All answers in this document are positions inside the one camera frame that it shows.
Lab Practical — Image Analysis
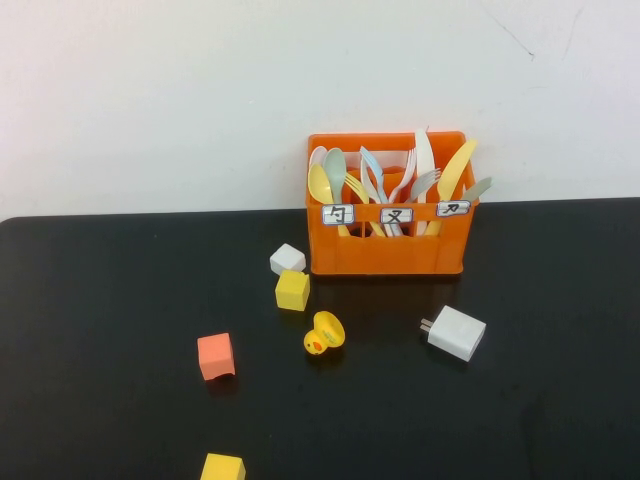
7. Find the white plastic knife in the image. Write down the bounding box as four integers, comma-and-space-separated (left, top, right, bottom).
413, 128, 437, 236

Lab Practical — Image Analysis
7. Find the yellow plastic knife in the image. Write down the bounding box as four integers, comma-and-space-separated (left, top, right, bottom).
423, 138, 479, 237

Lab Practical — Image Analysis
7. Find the orange plastic cutlery crate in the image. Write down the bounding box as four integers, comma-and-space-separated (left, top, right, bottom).
306, 130, 480, 276

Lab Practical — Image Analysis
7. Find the paper label spoon character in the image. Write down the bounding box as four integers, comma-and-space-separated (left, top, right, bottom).
321, 203, 357, 227

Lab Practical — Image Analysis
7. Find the white foam cube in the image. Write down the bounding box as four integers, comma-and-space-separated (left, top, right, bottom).
269, 243, 307, 275

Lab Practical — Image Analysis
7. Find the yellow plastic spoon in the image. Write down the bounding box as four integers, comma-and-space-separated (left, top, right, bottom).
306, 163, 351, 237

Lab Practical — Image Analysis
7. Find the yellow foam cube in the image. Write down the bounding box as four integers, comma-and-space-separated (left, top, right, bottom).
200, 453, 247, 480
274, 269, 311, 312

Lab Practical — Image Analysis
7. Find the yellow plastic fork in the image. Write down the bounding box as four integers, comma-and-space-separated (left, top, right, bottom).
343, 173, 386, 237

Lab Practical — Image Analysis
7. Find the white plastic fork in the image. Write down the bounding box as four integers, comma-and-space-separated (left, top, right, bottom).
387, 147, 417, 236
358, 158, 401, 237

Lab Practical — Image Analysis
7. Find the green plastic spoon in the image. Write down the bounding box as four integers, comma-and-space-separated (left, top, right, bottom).
322, 147, 347, 205

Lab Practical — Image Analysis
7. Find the paper label fork character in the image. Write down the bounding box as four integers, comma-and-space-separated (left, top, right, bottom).
379, 206, 415, 225

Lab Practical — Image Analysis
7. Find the blue plastic fork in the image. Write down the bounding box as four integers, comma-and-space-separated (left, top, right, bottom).
358, 145, 389, 204

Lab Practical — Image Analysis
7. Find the yellow rubber duck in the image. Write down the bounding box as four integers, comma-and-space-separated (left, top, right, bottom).
303, 310, 346, 358

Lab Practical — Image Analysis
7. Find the grey plastic fork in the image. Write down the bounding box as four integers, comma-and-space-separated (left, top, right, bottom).
403, 168, 443, 204

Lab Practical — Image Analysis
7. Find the paper label knife character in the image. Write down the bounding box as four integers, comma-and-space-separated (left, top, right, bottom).
435, 199, 473, 218

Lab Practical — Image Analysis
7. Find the orange foam cube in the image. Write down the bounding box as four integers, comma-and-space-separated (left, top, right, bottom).
196, 332, 236, 382

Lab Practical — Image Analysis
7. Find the white power adapter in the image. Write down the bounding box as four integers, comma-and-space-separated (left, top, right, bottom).
419, 305, 488, 363

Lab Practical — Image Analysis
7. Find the grey plastic knife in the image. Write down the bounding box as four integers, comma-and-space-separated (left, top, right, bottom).
462, 176, 495, 200

